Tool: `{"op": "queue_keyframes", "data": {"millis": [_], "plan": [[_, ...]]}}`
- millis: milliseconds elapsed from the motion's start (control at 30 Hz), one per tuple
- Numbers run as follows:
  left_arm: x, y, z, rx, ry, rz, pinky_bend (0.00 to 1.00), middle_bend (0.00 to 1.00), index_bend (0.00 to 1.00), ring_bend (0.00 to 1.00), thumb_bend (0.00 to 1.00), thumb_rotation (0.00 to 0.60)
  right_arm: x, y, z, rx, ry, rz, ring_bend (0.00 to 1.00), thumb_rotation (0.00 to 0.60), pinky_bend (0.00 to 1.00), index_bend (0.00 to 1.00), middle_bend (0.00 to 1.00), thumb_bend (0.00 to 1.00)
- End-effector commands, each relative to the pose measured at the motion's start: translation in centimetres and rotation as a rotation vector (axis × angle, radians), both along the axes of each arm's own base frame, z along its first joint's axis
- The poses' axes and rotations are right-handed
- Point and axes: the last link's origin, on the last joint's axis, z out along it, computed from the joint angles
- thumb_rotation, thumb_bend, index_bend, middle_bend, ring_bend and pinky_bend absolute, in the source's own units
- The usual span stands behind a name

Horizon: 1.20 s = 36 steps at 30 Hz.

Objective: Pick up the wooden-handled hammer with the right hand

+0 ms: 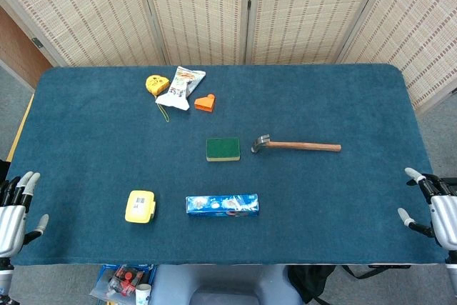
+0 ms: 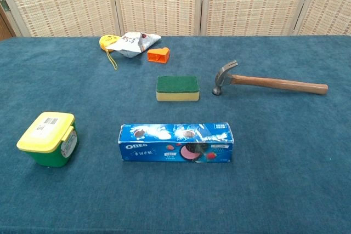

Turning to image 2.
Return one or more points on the green and yellow sponge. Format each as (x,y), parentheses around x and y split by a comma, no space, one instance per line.
(177,87)

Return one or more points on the blue Oreo cookie box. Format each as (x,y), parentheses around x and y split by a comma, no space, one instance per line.
(175,146)

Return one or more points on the orange plastic block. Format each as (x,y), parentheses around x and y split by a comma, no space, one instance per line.
(158,55)

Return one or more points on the crumpled white snack bag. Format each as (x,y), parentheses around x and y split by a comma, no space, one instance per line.
(131,43)

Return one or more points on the blue table cloth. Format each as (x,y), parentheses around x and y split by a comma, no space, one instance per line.
(175,195)

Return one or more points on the woven bamboo folding screen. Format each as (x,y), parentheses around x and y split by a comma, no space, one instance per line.
(175,1)

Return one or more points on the green container with yellow lid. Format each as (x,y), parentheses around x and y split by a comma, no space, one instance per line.
(48,138)

